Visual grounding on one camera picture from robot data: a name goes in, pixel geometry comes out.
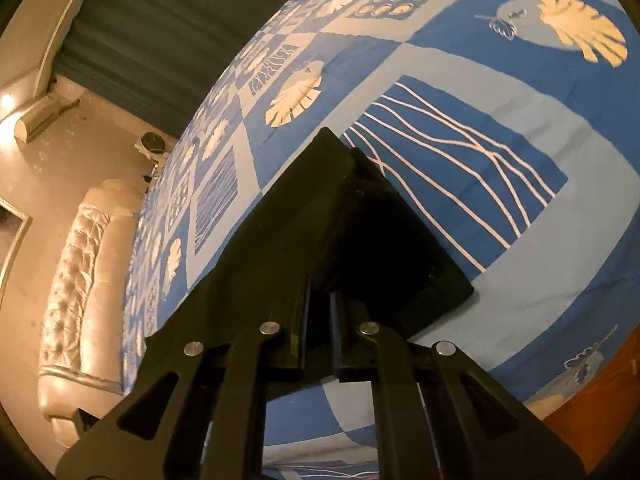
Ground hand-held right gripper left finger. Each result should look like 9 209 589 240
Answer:
55 277 313 480

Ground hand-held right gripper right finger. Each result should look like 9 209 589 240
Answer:
330 290 587 480

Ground black pants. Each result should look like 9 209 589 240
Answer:
145 126 475 403

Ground cream tufted headboard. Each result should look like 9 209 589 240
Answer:
37 177 146 448

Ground blue printed bedspread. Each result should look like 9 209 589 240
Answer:
120 0 633 480

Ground dark teal curtain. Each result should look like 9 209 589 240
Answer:
52 0 331 141

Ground gold framed wall picture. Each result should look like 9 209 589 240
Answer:
0 197 33 306

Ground white wall air conditioner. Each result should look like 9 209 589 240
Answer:
14 92 81 143

